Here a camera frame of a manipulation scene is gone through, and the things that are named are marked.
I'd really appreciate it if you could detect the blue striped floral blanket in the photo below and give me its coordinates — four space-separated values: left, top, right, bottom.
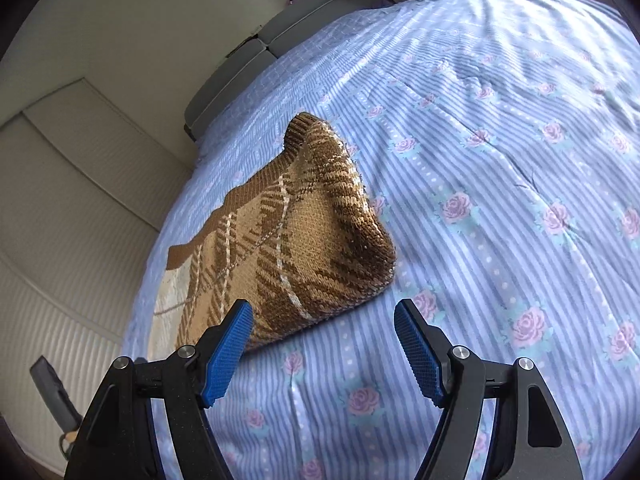
120 0 640 480

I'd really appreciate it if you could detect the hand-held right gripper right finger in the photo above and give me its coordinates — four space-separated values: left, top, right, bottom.
393 299 583 480

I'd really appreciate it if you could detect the grey headboard cushion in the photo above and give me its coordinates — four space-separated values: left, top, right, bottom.
182 42 274 142
260 0 392 59

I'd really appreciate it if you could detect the white slatted wardrobe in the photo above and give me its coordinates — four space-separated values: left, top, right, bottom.
0 77 194 461

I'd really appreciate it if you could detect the brown and cream plaid sweater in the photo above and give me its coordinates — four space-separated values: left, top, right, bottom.
148 112 397 361

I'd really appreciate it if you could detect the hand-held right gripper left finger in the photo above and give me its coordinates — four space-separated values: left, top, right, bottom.
64 299 254 480

